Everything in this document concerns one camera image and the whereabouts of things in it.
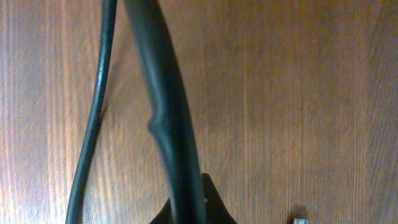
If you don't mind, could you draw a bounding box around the black usb cable looped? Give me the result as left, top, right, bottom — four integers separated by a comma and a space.
123, 0, 209, 224

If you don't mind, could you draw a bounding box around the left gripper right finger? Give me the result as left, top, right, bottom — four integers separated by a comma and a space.
201, 173, 236, 224

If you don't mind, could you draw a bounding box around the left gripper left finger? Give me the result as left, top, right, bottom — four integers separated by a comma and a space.
149, 200, 174, 224

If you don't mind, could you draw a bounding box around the black cable long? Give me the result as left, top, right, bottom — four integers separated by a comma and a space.
65, 0, 118, 224

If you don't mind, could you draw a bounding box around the black cable double coil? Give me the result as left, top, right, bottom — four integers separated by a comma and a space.
293, 218, 308, 224

